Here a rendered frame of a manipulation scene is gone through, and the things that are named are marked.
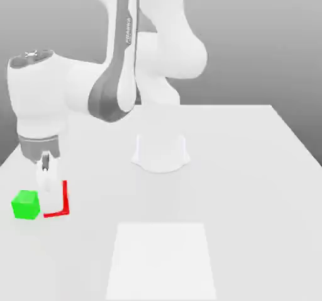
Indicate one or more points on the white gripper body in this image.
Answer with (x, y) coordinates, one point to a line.
(53, 195)

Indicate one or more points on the small red cube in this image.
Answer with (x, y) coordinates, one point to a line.
(66, 200)

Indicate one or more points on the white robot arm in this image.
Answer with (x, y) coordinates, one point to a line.
(161, 54)

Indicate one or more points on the small green cube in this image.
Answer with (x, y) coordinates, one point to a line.
(26, 205)

